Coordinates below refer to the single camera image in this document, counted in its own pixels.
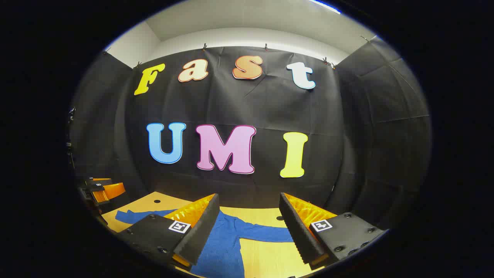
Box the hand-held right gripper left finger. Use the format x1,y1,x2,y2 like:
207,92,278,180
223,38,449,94
116,193,220,271

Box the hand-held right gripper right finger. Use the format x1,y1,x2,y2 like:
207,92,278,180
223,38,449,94
279,192,386,271

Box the blue shirt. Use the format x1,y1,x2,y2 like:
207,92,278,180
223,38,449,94
115,210,296,278

